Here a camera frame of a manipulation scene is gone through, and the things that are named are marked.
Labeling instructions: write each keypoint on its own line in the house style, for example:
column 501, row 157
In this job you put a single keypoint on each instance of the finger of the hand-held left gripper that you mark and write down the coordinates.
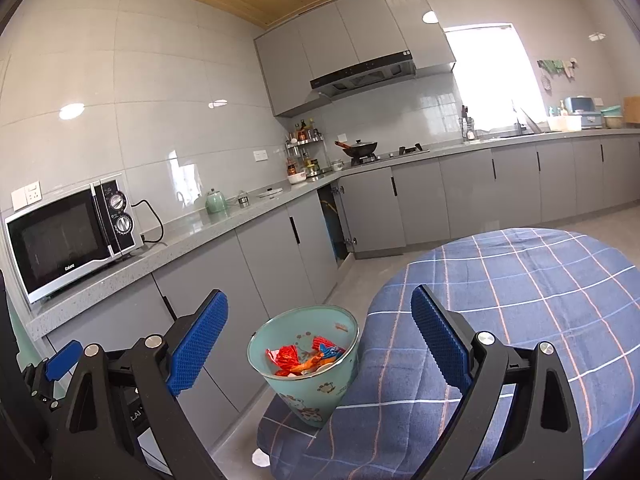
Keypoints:
column 62, row 360

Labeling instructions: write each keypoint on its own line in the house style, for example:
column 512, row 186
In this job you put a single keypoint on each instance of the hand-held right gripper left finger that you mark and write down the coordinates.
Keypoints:
column 197, row 345

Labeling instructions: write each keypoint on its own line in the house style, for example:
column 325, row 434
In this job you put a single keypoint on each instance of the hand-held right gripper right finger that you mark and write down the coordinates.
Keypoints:
column 442, row 342

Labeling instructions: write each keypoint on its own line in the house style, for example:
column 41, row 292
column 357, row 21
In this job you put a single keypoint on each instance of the red plastic bags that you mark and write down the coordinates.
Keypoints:
column 284, row 358

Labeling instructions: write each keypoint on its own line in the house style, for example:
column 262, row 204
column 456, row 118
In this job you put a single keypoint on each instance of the teal trash bin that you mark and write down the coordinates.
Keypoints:
column 310, row 395

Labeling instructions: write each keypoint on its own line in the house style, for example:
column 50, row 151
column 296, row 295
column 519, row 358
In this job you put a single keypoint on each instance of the orange wrapper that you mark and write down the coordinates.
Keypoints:
column 320, row 361

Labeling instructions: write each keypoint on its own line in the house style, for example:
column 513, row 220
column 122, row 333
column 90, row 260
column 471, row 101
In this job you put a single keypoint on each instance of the blue plaid tablecloth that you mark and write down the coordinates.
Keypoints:
column 525, row 280

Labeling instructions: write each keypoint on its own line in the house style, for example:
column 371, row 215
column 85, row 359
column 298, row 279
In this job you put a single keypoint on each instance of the black and silver microwave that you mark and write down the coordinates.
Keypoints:
column 55, row 245

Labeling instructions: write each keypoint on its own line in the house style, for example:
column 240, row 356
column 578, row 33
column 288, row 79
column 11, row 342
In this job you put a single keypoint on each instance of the green teapot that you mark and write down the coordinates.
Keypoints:
column 216, row 202

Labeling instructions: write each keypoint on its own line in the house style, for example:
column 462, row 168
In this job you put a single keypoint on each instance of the small metal cup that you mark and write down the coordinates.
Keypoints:
column 243, row 201

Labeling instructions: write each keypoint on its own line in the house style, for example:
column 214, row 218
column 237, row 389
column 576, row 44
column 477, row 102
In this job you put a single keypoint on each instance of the grey lower cabinets with counter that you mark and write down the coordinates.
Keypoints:
column 475, row 195

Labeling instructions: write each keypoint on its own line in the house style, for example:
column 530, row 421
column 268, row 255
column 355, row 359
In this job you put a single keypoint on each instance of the gas stove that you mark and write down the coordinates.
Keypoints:
column 405, row 152

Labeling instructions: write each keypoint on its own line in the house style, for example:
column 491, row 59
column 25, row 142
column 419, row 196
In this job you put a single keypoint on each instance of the white bowl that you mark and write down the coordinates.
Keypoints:
column 296, row 177

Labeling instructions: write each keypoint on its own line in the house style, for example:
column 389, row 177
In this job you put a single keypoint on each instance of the small glass jar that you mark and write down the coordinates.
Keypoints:
column 337, row 165

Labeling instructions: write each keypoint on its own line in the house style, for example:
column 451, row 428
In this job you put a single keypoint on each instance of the black wok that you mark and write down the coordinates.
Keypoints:
column 361, row 149

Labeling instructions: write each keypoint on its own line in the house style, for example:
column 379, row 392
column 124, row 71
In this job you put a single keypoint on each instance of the utensil holder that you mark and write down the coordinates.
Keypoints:
column 469, row 130

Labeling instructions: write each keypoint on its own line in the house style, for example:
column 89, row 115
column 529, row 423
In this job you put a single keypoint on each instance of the metal spice rack with bottles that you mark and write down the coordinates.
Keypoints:
column 305, row 147

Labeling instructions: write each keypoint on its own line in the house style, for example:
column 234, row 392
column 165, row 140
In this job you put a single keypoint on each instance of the metal faucet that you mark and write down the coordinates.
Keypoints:
column 516, row 120

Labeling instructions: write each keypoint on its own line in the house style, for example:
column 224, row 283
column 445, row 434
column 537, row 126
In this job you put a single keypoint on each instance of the leaning chopping board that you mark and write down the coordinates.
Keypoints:
column 531, row 122

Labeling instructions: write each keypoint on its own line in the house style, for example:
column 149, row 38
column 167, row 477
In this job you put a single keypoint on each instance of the white basin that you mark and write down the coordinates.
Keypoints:
column 564, row 124

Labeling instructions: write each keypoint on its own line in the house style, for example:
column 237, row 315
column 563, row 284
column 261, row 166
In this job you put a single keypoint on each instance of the soap bottle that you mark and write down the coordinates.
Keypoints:
column 563, row 108

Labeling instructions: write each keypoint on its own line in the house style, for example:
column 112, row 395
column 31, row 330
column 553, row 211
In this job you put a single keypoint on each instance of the bright window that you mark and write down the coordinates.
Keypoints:
column 495, row 80

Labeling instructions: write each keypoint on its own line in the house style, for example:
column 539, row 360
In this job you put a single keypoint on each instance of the blue storage box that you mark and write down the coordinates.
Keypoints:
column 582, row 105

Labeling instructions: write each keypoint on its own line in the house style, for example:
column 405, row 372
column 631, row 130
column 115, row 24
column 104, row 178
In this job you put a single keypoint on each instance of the black range hood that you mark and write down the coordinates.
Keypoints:
column 360, row 75

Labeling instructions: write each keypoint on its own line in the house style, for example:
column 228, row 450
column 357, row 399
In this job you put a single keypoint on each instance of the green basin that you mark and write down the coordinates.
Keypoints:
column 611, row 117

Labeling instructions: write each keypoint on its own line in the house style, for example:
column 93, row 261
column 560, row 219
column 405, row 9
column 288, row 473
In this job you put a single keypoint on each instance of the wooden board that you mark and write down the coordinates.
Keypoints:
column 632, row 110

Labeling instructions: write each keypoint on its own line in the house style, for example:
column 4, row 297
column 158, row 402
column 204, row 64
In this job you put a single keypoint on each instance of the grey upper cabinets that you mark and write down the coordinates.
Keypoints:
column 350, row 20

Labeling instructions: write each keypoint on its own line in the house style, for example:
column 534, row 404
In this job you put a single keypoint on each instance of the white double wall socket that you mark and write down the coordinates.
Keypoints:
column 26, row 196

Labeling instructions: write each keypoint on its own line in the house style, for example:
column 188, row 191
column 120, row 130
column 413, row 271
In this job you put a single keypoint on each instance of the wall hooks with cloths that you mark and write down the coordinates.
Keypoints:
column 552, row 66

